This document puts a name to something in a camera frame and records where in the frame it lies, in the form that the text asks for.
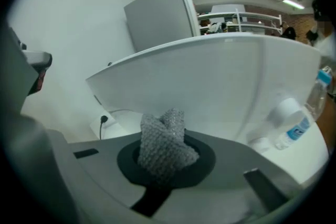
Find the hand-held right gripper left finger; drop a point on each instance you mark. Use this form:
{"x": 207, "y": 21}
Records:
{"x": 126, "y": 162}

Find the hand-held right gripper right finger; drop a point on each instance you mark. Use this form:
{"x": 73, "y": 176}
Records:
{"x": 206, "y": 165}

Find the gray textured cloth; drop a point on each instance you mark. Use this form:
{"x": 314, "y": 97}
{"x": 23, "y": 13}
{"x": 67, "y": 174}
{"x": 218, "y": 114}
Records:
{"x": 162, "y": 147}

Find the clear plastic water bottle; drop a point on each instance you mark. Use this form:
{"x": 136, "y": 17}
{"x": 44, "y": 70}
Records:
{"x": 299, "y": 128}

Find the gray refrigerator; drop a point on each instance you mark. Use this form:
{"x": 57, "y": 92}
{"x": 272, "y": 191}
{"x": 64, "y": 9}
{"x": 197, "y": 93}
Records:
{"x": 160, "y": 21}

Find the white shelving unit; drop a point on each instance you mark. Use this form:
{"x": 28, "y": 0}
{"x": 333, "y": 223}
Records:
{"x": 252, "y": 22}

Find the ceiling tube light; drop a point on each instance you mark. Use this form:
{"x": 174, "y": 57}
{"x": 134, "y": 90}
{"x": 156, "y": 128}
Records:
{"x": 293, "y": 3}

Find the white wall socket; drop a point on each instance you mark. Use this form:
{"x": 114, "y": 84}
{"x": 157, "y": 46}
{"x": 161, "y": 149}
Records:
{"x": 101, "y": 126}

